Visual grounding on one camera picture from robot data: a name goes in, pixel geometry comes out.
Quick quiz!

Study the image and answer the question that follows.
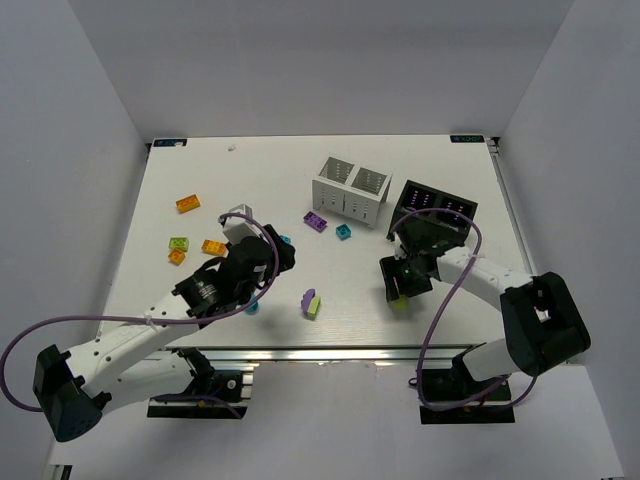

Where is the green square lego brick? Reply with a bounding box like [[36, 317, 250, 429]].
[[390, 296, 408, 312]]

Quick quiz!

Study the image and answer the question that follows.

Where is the small orange lego brick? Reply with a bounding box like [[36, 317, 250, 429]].
[[201, 239, 227, 256]]

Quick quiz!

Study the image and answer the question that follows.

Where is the cyan rounded lego brick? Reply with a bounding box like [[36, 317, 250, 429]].
[[245, 300, 259, 315]]

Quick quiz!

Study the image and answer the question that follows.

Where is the purple half-round lego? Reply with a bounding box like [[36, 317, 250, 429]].
[[301, 288, 316, 317]]

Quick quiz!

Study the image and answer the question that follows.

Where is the purple rectangular lego brick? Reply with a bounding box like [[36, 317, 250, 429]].
[[303, 211, 327, 233]]

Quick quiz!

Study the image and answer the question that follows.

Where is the green curved lego brick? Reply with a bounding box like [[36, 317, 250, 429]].
[[305, 296, 321, 320]]

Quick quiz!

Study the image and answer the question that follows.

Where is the small green curved lego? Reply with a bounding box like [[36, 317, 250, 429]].
[[168, 237, 190, 252]]

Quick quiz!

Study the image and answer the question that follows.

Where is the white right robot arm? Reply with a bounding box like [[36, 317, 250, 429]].
[[380, 217, 592, 411]]

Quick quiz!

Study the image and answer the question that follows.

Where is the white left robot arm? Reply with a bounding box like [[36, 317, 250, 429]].
[[33, 225, 295, 443]]

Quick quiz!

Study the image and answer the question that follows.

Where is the black two-compartment container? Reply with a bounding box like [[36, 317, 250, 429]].
[[386, 180, 478, 249]]

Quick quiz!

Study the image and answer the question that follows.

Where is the cyan hollow lego brick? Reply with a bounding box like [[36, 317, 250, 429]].
[[335, 224, 352, 241]]

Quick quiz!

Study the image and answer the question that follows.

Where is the small orange square lego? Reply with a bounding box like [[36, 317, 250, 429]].
[[168, 249, 186, 265]]

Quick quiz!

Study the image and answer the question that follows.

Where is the orange rectangular lego brick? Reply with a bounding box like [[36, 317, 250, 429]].
[[175, 194, 201, 214]]

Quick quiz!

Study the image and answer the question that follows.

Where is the white two-compartment container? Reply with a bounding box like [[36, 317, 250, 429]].
[[312, 156, 393, 228]]

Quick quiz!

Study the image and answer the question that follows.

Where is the blue right corner sticker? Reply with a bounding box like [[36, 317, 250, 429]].
[[449, 134, 485, 143]]

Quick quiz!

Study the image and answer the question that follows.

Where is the blue corner sticker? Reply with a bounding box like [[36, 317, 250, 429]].
[[152, 138, 188, 148], [449, 134, 485, 143]]

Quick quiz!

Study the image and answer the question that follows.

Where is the blue left corner sticker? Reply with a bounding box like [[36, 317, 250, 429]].
[[152, 138, 188, 148]]

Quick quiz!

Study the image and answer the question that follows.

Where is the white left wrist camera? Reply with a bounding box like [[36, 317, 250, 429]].
[[218, 204, 261, 245]]

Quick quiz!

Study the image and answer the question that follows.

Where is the aluminium front rail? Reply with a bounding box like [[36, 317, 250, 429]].
[[149, 344, 476, 365]]

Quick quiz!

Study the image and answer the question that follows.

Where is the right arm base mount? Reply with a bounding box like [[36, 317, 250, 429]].
[[419, 369, 515, 425]]

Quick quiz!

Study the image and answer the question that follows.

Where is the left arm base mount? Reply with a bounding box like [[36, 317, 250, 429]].
[[147, 348, 252, 420]]

